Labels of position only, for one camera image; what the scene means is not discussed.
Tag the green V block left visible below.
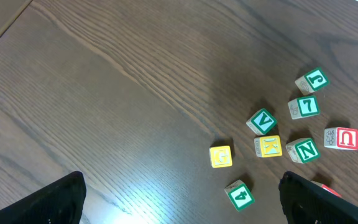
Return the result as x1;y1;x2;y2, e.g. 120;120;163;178
246;108;277;136

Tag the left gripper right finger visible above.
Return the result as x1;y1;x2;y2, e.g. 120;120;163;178
278;171;358;224

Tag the green N block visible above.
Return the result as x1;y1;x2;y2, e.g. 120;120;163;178
285;138;320;164

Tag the green J block left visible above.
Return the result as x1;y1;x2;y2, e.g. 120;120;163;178
295;67;330;96

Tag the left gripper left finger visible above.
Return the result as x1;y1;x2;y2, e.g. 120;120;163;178
0;171;86;224

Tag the green 4 block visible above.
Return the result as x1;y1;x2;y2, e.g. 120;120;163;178
224;180;255;212

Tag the yellow G block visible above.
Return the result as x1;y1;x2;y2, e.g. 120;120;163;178
209;146;232;169

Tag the red U block left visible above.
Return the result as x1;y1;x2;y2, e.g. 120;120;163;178
324;127;358;151

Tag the green 7 block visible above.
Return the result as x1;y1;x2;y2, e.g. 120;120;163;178
288;95;320;119

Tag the yellow K block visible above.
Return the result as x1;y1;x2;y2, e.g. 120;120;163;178
254;135;282;158

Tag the red E block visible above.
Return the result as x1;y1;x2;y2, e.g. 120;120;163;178
312;181;342;198

